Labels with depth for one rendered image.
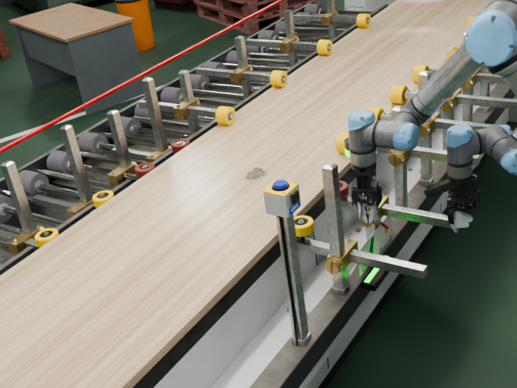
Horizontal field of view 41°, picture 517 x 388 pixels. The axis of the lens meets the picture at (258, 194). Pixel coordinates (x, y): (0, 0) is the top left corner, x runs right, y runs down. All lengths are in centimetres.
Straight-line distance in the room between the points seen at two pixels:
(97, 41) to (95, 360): 445
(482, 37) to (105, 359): 121
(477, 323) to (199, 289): 156
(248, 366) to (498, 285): 162
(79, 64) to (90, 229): 369
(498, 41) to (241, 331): 113
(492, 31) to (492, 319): 181
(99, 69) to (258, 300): 417
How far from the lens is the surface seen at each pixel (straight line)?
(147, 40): 764
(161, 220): 239
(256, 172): 256
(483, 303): 333
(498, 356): 307
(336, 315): 217
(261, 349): 220
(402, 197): 256
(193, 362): 200
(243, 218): 231
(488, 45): 169
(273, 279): 226
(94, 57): 608
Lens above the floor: 207
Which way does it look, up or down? 29 degrees down
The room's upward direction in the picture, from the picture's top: 9 degrees counter-clockwise
